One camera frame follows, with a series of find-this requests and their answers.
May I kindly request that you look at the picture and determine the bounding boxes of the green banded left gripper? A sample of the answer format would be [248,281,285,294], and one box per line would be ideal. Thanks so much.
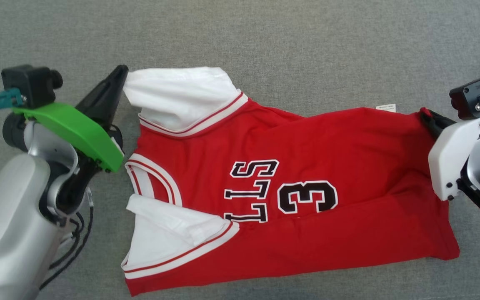
[11,64,129,174]

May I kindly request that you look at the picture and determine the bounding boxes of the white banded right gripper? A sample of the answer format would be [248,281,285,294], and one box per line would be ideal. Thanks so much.
[420,107,480,202]

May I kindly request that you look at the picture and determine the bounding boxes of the red Bulls basketball jersey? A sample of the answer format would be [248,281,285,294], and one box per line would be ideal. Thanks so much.
[120,66,460,297]

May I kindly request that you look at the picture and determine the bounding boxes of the teal left camera connector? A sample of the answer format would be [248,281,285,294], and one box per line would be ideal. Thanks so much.
[0,87,27,118]

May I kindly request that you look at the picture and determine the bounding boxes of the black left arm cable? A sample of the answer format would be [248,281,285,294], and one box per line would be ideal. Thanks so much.
[39,187,95,291]

